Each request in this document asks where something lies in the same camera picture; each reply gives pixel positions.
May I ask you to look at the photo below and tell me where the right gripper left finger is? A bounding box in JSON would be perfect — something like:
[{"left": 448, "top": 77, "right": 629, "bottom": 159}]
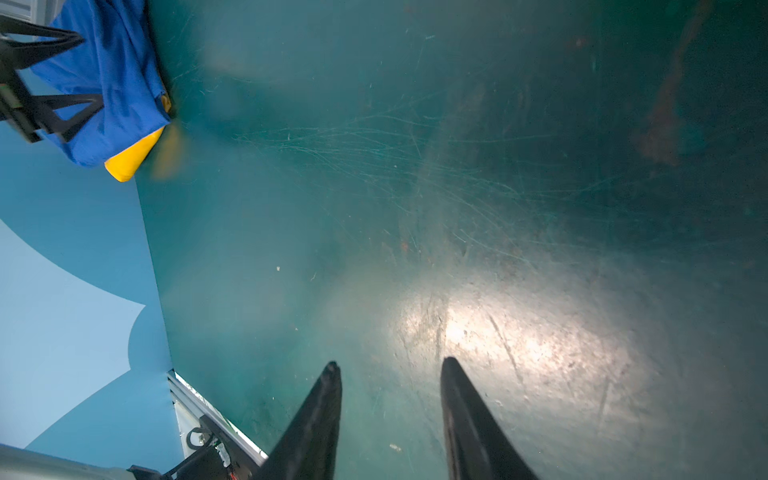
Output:
[{"left": 254, "top": 361, "right": 342, "bottom": 480}]

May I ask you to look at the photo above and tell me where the blue printed t-shirt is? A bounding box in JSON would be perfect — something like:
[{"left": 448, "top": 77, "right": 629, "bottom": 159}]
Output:
[{"left": 32, "top": 0, "right": 170, "bottom": 167}]

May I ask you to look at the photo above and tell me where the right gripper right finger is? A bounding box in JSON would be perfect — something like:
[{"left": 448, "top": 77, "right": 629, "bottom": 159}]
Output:
[{"left": 440, "top": 357, "right": 537, "bottom": 480}]

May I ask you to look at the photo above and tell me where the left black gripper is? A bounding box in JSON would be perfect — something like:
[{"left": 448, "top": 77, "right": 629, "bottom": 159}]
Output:
[{"left": 1, "top": 15, "right": 104, "bottom": 143}]

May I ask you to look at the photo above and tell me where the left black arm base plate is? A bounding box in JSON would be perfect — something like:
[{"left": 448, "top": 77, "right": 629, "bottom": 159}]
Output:
[{"left": 128, "top": 415, "right": 260, "bottom": 480}]

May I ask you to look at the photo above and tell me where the folded yellow t-shirt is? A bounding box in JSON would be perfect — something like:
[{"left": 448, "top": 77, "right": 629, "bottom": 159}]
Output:
[{"left": 104, "top": 127, "right": 164, "bottom": 183}]

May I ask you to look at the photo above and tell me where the aluminium front rail frame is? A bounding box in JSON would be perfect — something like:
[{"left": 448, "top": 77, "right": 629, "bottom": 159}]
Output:
[{"left": 167, "top": 369, "right": 268, "bottom": 479}]

